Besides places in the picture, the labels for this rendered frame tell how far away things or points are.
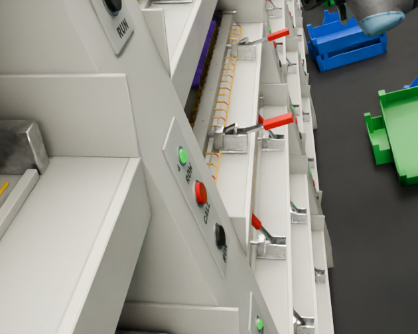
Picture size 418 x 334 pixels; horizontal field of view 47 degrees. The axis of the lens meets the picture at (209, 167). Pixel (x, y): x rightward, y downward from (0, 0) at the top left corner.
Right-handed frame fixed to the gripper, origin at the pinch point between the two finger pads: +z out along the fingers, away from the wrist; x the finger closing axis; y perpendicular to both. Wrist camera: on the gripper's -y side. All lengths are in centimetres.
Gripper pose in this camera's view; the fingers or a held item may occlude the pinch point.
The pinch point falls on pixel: (333, 2)
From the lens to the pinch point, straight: 153.3
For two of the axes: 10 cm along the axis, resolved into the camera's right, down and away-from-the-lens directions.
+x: -3.5, -9.4, 0.1
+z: 2.1, -0.7, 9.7
